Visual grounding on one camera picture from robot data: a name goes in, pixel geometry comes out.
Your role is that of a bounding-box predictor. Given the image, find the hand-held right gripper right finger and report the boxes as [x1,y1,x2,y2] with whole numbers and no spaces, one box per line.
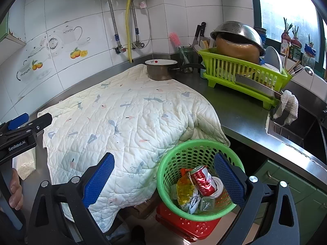
[213,152,300,245]

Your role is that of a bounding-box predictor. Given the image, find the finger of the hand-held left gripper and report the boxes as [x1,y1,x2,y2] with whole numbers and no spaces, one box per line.
[0,113,29,136]
[24,113,53,135]

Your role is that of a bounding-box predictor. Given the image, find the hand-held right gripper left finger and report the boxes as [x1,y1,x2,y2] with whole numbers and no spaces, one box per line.
[27,152,115,245]

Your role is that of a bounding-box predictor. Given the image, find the red soda can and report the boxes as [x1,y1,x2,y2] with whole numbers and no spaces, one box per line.
[189,165,218,197]

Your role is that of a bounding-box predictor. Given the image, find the clear plastic cup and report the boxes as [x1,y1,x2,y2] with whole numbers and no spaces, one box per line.
[199,195,217,212]

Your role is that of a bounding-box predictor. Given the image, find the silver foil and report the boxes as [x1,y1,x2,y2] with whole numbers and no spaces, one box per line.
[188,194,203,214]

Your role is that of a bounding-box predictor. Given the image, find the yellow plastic packet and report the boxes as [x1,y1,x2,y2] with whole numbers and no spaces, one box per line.
[176,168,198,206]

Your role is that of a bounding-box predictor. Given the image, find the green plastic mesh basket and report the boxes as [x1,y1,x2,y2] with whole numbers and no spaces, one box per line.
[156,139,245,221]

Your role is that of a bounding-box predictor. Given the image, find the person's left hand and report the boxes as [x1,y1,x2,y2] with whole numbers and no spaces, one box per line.
[9,168,24,210]

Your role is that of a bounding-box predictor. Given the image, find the white round lid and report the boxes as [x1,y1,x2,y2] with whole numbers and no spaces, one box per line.
[212,177,224,197]

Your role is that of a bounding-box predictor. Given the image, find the white granule bag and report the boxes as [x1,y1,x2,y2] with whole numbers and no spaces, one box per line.
[12,147,36,180]

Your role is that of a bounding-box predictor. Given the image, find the red plastic basket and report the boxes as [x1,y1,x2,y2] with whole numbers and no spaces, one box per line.
[156,203,239,242]

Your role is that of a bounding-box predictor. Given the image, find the white quilted blanket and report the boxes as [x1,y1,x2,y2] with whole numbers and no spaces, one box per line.
[37,64,230,234]

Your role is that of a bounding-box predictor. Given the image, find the black shoe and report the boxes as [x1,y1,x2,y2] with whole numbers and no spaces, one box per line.
[131,225,147,245]

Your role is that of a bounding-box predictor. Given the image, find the green kitchen cabinet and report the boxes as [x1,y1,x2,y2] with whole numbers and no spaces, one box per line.
[252,158,327,245]

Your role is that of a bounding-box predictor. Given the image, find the stainless steel sink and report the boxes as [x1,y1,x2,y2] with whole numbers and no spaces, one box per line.
[267,102,327,169]

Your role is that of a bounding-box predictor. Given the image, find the white knitted dishcloth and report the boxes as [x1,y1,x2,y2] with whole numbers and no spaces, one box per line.
[273,90,299,126]

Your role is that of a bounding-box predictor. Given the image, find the green plastic dish rack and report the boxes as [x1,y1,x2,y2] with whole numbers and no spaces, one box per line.
[198,47,293,108]

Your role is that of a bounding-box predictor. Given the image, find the steel cleaver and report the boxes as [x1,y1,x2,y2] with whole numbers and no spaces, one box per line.
[235,73,283,100]

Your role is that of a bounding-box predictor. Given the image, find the metal saucepan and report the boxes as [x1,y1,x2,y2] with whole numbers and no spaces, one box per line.
[145,59,205,81]

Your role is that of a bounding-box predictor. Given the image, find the white plates in rack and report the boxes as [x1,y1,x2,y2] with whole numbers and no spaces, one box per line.
[263,46,284,73]

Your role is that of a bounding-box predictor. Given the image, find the wooden utensils bundle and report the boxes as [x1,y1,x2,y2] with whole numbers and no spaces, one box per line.
[286,56,304,77]

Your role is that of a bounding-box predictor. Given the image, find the brown clay pot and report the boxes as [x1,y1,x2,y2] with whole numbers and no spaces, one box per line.
[216,34,261,65]

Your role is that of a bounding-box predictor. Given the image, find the yellow gas pipe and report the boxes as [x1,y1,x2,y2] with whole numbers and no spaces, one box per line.
[125,0,133,64]

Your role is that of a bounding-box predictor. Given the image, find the white plate with red print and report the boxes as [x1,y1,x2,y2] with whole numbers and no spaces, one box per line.
[145,59,178,66]

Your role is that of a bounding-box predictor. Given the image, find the blue-topped glass jar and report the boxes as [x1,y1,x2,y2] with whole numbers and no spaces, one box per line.
[303,34,316,67]

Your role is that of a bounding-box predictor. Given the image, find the metal colander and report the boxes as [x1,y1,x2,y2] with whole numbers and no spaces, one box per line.
[210,21,266,57]

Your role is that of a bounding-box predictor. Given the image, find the pink bottle brush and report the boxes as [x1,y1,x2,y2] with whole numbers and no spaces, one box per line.
[169,32,189,64]

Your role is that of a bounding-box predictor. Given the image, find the sprouting red onion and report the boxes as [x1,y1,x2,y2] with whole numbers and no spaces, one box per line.
[291,26,303,59]
[280,18,293,57]

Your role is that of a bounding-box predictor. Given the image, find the metal cabinet handle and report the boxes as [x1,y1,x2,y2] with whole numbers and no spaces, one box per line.
[266,171,289,187]

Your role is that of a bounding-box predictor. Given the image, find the braided metal hose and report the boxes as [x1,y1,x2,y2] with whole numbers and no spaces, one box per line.
[98,0,127,54]
[130,0,151,49]

